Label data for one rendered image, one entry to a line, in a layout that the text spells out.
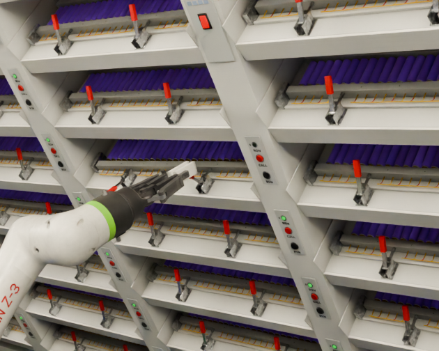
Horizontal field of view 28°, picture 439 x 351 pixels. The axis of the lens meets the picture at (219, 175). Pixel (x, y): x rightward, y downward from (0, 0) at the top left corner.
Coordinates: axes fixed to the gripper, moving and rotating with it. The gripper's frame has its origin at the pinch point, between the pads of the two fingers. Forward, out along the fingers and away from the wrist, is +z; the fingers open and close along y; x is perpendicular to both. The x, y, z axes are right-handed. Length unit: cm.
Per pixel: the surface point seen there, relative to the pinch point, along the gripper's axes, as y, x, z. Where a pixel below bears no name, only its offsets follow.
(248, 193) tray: 13.1, -6.9, 5.8
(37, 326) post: -113, -72, 18
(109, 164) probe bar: -34.9, -2.7, 8.2
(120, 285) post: -49, -42, 11
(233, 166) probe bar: 7.2, -2.0, 9.5
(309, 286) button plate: 22.5, -30.7, 8.2
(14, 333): -136, -81, 22
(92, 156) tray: -42.3, -0.9, 9.2
